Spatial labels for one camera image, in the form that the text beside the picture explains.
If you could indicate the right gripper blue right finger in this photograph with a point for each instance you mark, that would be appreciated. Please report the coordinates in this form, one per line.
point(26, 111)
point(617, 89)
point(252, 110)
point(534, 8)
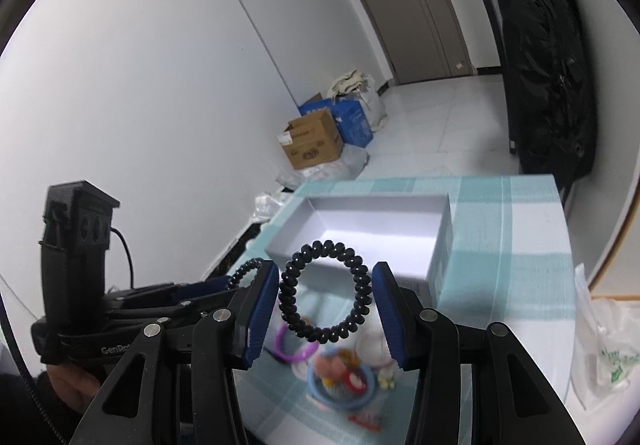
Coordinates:
point(398, 308)

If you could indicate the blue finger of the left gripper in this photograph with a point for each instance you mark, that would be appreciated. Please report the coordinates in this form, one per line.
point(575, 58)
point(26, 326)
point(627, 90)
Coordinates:
point(192, 291)

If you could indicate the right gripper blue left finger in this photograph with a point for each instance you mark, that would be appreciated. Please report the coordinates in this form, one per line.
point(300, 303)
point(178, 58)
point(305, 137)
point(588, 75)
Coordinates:
point(252, 307)

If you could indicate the pink pig figurine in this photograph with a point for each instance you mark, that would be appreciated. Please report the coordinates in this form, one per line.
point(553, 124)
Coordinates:
point(331, 367)

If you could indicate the red white small charm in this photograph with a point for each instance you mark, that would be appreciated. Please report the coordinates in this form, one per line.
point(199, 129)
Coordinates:
point(367, 419)

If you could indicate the left hand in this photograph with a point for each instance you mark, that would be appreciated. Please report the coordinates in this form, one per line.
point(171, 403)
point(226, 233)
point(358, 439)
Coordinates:
point(73, 385)

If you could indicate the grey cardboard box tray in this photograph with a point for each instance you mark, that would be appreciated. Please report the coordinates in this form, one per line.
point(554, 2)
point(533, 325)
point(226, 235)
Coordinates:
point(412, 234)

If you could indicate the teal plaid tablecloth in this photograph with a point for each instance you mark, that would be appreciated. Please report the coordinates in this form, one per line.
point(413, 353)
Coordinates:
point(510, 261)

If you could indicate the brown cardboard box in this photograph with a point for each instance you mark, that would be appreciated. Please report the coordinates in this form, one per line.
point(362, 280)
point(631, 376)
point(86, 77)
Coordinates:
point(311, 140)

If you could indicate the blue cardboard box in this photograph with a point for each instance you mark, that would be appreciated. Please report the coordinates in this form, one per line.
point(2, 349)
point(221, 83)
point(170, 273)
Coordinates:
point(348, 114)

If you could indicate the white plastic bag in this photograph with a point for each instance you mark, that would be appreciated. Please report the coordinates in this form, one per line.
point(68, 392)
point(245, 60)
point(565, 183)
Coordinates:
point(606, 346)

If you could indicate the black hanging backpack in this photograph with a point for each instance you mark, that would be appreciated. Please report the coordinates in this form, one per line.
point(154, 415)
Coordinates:
point(547, 63)

